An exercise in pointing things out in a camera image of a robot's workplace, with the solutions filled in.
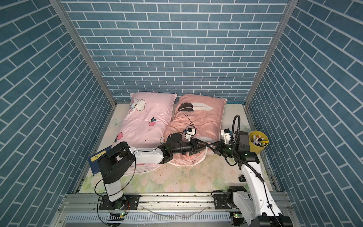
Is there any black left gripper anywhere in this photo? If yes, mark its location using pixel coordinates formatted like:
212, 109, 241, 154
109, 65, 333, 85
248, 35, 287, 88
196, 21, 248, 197
170, 138, 207, 157

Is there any salmon pink feather pillow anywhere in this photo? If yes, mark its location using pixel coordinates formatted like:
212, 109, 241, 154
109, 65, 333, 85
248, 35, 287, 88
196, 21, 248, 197
164, 94, 227, 167

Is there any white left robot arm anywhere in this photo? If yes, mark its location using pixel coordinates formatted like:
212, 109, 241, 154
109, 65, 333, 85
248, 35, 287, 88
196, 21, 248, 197
97, 133, 217, 202

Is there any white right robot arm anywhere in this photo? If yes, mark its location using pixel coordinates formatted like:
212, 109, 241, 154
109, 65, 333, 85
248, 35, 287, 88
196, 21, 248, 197
214, 140, 293, 227

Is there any black small remote device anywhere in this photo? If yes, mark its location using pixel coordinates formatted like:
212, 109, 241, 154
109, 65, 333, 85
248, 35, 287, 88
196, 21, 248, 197
238, 175, 247, 183

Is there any yellow pen cup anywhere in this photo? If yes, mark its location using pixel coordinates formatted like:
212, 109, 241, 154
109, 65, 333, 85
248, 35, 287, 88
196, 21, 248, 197
249, 131, 269, 154

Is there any light pink cartoon pillow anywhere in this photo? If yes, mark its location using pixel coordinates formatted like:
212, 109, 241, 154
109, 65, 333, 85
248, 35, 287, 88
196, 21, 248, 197
112, 92, 177, 176

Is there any blue notebook yellow label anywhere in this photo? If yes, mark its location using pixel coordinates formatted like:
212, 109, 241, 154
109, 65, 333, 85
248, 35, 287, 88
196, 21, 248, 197
88, 145, 112, 176

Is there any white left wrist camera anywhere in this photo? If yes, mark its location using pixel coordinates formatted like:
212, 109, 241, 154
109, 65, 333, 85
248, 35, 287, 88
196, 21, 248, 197
184, 126, 196, 141

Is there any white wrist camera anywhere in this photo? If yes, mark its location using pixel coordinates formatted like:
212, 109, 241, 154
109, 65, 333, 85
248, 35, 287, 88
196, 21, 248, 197
184, 126, 196, 141
221, 128, 232, 144

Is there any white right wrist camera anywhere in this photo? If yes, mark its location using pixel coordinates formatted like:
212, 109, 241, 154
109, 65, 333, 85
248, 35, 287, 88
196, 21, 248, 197
221, 128, 232, 144

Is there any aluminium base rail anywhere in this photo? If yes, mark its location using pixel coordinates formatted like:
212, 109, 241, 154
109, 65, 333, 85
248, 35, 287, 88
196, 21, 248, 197
50, 192, 298, 227

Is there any silver corner frame post right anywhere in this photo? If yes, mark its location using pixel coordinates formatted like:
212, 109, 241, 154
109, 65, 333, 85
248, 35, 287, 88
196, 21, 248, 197
245, 0, 298, 107

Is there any silver corner frame post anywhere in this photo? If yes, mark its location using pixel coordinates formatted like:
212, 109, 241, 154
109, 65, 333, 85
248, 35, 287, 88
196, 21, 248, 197
245, 0, 298, 107
49, 0, 117, 107

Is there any silver corner frame post left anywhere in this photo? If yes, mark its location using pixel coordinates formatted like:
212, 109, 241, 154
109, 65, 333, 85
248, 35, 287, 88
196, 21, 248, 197
49, 0, 117, 107

